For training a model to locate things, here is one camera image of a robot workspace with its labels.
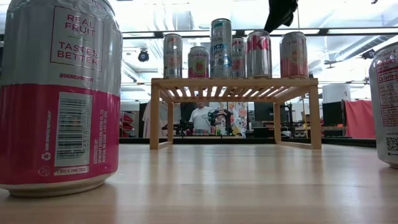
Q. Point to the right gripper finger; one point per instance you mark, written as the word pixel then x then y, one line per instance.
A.
pixel 273 18
pixel 287 17

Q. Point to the pink silver Spindrift can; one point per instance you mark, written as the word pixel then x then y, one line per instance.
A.
pixel 293 56
pixel 62 124
pixel 198 62

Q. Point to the silver Diet Coke can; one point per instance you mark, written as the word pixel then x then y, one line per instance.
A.
pixel 258 59
pixel 387 109

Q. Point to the slim can with black lid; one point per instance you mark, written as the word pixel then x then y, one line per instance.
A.
pixel 220 49
pixel 239 59
pixel 173 56

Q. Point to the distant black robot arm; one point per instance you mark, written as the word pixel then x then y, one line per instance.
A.
pixel 180 127
pixel 219 116

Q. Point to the wooden slatted shelf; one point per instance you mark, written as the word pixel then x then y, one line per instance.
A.
pixel 236 83

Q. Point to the black overhead crossbar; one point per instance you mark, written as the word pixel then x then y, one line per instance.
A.
pixel 342 31

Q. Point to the white cylinder container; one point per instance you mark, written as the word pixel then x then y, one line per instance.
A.
pixel 335 91

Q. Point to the black ceiling device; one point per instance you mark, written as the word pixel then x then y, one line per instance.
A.
pixel 368 54

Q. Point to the black monitor screen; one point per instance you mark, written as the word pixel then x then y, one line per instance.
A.
pixel 264 112

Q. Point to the black distant stand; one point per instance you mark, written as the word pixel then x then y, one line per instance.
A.
pixel 289 118

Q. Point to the floral hanging garment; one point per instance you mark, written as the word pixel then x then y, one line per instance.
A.
pixel 240 115

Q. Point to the black cabinet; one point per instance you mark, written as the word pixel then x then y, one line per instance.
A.
pixel 332 113

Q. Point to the person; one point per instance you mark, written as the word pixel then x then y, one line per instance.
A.
pixel 200 119

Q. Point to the dark hanging garment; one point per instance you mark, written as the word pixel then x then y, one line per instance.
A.
pixel 186 109

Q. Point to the red cloth panel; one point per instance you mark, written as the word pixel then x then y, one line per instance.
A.
pixel 360 119

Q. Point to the distant can cluster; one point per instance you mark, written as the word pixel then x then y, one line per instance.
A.
pixel 202 132

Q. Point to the white hanging T-shirt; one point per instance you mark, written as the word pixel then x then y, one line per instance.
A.
pixel 163 118

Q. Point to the red folded stack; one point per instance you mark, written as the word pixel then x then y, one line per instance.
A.
pixel 128 119

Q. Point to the black dome ceiling camera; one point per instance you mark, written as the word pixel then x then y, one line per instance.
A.
pixel 143 56

